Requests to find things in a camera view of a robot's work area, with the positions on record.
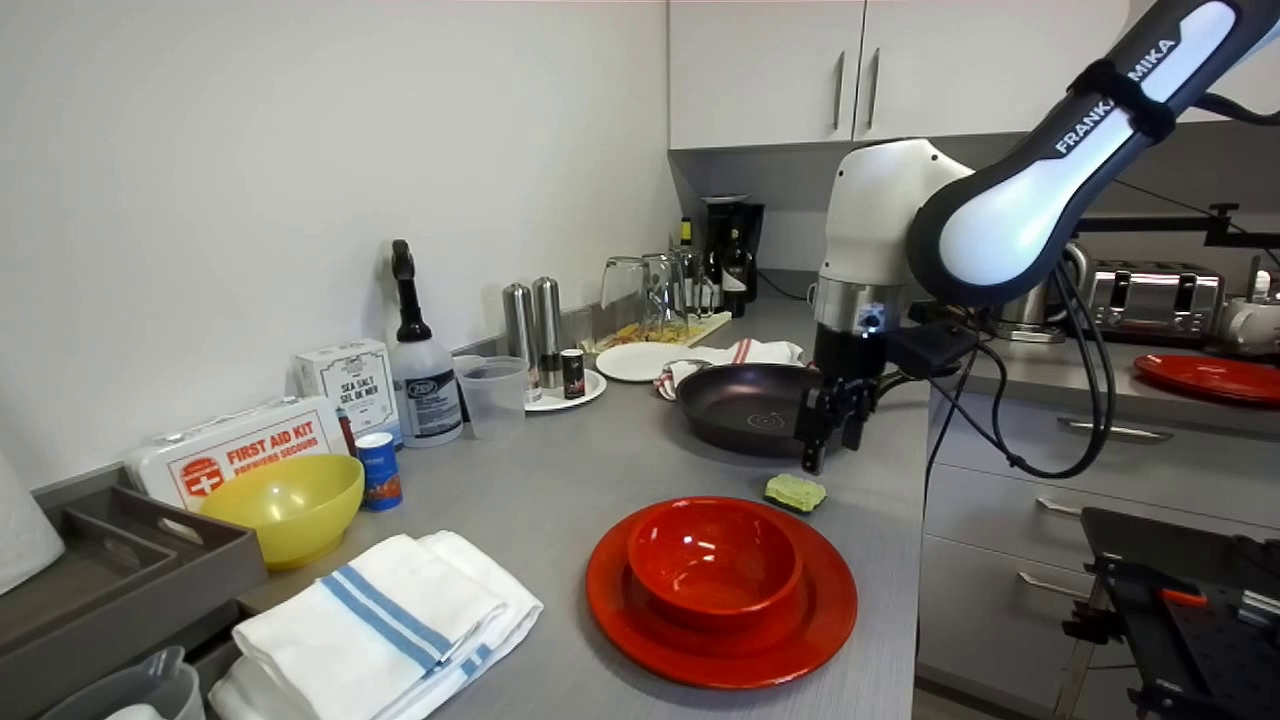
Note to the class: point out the grey tray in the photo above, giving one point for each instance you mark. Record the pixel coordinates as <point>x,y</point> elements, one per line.
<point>123,574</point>

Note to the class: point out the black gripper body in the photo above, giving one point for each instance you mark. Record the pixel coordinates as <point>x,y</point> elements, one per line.
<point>844,363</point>

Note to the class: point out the white upper cabinet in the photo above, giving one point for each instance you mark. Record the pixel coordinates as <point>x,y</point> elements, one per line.
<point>763,67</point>

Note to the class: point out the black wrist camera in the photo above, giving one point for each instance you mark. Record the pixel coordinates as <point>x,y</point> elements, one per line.
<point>936,349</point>

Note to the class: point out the large white plate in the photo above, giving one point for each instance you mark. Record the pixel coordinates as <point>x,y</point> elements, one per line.
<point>634,363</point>

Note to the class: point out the folded white blue-striped towel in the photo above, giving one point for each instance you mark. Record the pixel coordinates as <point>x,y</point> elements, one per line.
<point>374,625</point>

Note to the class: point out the small white box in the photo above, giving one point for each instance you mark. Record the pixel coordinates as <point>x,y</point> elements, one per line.
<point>350,385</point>

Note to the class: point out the yellow patterned mat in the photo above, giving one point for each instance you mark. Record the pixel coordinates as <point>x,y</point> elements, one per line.
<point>660,331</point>

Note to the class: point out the yellow green sponge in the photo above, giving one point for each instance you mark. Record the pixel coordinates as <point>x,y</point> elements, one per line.
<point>796,492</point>

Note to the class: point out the red plate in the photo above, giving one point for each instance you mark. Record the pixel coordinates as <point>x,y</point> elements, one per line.
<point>723,657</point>
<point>1213,377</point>

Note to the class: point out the white first aid kit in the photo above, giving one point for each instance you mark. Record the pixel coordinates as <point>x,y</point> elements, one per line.
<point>225,461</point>

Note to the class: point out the yellow bowl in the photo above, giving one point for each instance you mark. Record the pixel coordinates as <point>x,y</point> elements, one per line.
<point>287,506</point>

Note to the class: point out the red bowl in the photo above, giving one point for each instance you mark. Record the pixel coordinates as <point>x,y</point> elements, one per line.
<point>714,560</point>

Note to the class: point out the wide upturned glass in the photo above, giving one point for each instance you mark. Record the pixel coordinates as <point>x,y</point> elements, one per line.
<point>620,295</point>

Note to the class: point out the steel grinder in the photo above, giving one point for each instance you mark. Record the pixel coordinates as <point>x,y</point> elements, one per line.
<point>519,327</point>
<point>545,327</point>

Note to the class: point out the grey lower cabinet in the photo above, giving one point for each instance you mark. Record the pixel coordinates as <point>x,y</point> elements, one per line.
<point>1173,464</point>

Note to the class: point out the black tripod stand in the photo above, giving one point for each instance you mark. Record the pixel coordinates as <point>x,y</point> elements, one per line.
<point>1184,643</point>

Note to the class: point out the black frying pan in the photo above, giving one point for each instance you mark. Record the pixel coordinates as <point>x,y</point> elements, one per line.
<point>742,407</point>

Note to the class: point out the clear spray bottle black nozzle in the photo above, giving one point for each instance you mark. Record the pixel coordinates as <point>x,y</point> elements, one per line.
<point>427,385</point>

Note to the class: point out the small dark spice jar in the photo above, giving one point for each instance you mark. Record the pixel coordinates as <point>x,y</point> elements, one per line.
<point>573,377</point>

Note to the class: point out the silver toaster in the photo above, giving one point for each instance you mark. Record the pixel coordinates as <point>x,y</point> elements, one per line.
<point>1152,301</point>

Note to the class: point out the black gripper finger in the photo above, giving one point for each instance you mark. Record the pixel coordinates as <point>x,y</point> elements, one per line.
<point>850,420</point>
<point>812,426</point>

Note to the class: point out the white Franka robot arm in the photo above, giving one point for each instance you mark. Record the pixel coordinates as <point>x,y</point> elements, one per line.
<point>1024,215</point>

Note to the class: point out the small blue can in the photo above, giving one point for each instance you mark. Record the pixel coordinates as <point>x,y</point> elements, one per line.
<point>382,474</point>

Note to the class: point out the black coffee maker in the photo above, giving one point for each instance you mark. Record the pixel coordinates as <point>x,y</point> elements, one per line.
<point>735,255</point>

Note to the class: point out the white red-striped towel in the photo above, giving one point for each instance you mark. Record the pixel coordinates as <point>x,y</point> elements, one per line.
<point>735,359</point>

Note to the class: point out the white kettle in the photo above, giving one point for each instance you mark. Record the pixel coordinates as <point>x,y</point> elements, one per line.
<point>1258,321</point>

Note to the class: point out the narrow upturned glass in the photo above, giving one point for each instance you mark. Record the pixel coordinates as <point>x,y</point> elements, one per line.
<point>672,283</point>

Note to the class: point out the grey plastic container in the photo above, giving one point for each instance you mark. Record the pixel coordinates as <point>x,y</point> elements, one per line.
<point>134,687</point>

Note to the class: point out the small white plate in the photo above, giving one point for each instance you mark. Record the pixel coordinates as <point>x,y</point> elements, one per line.
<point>552,399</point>

